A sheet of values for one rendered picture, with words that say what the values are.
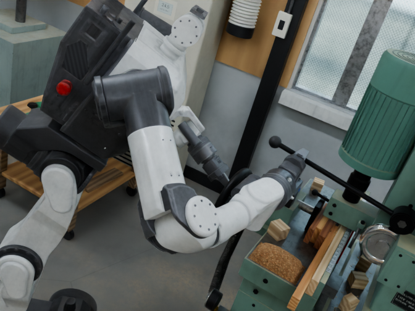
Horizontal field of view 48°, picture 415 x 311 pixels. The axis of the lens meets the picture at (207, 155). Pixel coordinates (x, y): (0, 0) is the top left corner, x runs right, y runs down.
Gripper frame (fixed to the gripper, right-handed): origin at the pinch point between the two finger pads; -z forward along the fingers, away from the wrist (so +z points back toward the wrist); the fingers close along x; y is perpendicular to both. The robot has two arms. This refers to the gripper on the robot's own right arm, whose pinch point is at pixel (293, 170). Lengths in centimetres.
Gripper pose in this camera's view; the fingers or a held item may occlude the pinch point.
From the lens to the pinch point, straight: 129.1
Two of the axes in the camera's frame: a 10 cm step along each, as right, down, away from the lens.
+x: -3.4, 8.0, 5.0
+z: -4.8, 3.1, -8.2
